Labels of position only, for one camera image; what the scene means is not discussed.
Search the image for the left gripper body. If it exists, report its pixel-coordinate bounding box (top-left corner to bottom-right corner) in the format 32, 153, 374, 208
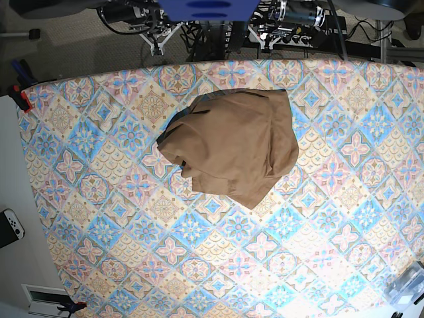
248, 25, 295, 50

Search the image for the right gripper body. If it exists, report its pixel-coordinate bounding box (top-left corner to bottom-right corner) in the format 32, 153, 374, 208
138, 21, 182, 56

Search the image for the brown t-shirt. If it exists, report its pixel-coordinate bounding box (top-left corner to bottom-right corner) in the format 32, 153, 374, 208
157, 89, 299, 209

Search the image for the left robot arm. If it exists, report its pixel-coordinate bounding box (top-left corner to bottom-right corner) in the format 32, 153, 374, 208
247, 1, 325, 52

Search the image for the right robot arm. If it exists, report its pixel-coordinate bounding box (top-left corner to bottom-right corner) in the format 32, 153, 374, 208
96, 1, 183, 56

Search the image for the blue plate overhead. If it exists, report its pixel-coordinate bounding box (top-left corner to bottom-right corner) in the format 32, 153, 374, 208
158, 0, 260, 22

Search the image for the black power strip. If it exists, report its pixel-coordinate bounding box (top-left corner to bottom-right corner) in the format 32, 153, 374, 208
248, 31, 312, 50

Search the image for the red black clamp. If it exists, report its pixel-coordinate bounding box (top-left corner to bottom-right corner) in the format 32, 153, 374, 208
7, 59, 37, 113

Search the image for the patterned tablecloth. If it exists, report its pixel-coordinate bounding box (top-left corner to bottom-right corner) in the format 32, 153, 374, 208
18, 60, 423, 317

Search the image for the game console white controller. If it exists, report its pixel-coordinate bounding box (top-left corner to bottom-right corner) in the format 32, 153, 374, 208
0, 209, 25, 248

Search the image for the orange black clamp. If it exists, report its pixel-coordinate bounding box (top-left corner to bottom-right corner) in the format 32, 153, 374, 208
56, 298, 87, 317

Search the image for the clear plastic box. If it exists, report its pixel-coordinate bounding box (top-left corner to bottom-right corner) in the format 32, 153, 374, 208
384, 261, 424, 311

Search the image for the white tray box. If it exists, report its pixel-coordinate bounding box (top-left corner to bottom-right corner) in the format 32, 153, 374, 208
21, 284, 72, 317

